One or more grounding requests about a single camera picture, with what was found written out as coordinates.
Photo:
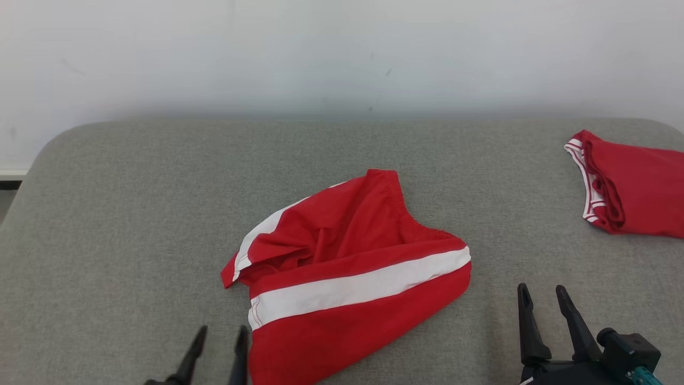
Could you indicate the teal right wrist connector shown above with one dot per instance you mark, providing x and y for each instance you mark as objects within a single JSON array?
[{"x": 647, "y": 377}]

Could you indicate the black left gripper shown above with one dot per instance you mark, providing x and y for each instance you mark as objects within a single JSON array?
[{"x": 157, "y": 382}]

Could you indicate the red numbered basketball jersey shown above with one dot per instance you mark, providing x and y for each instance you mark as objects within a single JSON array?
[{"x": 641, "y": 187}]

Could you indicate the red white-striped shorts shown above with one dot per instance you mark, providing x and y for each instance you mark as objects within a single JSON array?
[{"x": 347, "y": 299}]

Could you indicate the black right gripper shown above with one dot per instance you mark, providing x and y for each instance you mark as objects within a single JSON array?
[{"x": 566, "y": 374}]

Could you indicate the wall baseboard strip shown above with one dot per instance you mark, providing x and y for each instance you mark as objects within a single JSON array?
[{"x": 12, "y": 178}]

